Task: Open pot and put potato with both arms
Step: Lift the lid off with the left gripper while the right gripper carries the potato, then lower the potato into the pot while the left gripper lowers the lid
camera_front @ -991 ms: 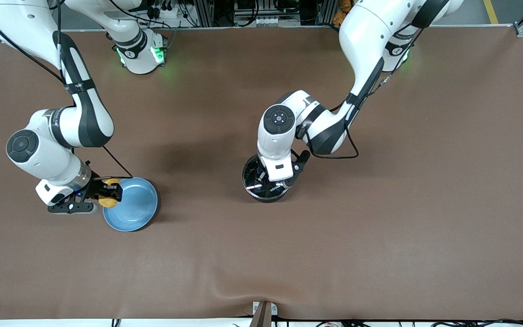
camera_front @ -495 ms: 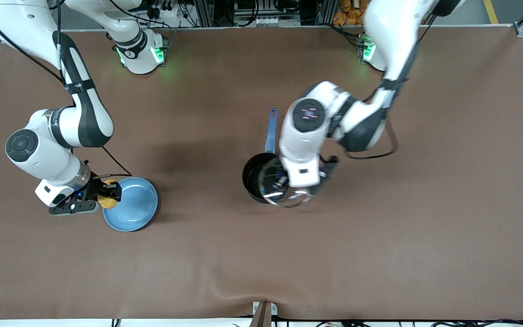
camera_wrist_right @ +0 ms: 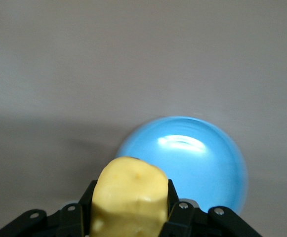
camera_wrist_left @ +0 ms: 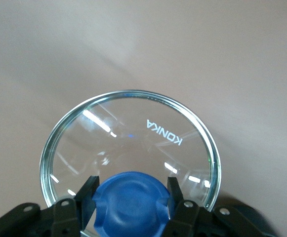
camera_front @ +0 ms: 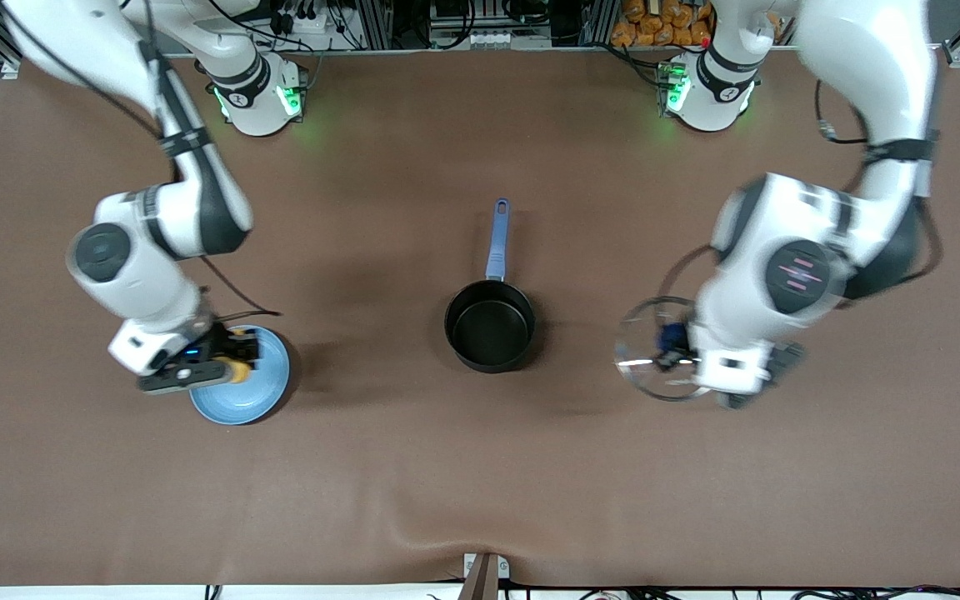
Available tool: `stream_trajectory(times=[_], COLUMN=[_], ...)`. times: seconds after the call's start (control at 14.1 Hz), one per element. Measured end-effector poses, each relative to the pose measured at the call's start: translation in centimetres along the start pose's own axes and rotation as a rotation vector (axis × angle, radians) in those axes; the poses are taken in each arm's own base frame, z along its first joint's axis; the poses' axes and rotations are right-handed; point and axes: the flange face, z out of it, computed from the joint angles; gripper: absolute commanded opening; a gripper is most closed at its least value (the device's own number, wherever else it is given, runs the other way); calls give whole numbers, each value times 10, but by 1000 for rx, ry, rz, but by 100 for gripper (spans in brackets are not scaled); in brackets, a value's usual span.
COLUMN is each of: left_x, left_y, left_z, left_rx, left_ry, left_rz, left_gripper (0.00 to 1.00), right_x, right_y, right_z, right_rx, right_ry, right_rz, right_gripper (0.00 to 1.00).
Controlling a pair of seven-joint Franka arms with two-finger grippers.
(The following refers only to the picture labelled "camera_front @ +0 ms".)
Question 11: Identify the glass lid with blue knob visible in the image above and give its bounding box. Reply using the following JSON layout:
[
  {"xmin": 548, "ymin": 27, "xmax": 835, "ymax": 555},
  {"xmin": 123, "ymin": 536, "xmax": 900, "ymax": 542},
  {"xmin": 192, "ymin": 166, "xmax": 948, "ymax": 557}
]
[{"xmin": 613, "ymin": 296, "xmax": 718, "ymax": 403}]

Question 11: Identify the blue plate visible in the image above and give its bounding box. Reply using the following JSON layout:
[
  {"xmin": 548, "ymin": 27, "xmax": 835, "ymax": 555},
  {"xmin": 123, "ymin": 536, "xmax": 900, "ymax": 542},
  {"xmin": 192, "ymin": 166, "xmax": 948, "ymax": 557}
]
[{"xmin": 188, "ymin": 325, "xmax": 291, "ymax": 426}]

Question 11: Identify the brown table mat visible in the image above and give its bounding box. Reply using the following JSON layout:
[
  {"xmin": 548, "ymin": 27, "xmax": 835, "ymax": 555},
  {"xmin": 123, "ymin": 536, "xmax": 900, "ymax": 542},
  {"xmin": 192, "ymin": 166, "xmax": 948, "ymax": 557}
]
[{"xmin": 0, "ymin": 50, "xmax": 960, "ymax": 588}]

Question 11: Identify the white power strip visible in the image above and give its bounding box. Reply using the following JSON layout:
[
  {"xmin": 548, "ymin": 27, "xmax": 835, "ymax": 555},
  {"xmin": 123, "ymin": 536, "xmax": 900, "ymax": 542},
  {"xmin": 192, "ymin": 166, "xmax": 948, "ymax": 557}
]
[{"xmin": 267, "ymin": 0, "xmax": 341, "ymax": 38}]

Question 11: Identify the orange items box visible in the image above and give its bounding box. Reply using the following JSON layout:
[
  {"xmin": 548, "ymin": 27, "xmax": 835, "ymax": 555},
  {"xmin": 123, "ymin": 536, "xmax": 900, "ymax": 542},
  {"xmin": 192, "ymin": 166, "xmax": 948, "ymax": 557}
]
[{"xmin": 611, "ymin": 0, "xmax": 713, "ymax": 48}]

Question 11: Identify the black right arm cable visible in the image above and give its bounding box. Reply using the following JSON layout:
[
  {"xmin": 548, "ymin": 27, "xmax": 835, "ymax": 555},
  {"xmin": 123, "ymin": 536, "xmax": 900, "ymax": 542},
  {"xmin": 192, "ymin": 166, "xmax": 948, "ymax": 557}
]
[{"xmin": 0, "ymin": 0, "xmax": 283, "ymax": 319}]

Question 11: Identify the black saucepan with blue handle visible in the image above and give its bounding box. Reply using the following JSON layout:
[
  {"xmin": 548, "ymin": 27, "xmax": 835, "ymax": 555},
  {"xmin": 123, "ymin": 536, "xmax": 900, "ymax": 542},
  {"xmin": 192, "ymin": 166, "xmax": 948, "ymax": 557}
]
[{"xmin": 444, "ymin": 198, "xmax": 538, "ymax": 373}]

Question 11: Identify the metal table edge bracket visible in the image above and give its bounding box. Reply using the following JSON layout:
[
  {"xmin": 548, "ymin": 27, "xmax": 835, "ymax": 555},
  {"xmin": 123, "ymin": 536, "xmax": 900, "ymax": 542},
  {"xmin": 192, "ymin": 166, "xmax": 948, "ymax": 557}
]
[{"xmin": 463, "ymin": 552, "xmax": 510, "ymax": 600}]

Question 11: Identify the aluminium frame post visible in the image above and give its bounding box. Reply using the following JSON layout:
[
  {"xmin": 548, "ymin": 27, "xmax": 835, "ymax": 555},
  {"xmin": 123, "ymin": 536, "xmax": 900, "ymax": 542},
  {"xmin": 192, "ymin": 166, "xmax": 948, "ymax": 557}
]
[
  {"xmin": 584, "ymin": 0, "xmax": 617, "ymax": 47},
  {"xmin": 361, "ymin": 0, "xmax": 395, "ymax": 49}
]

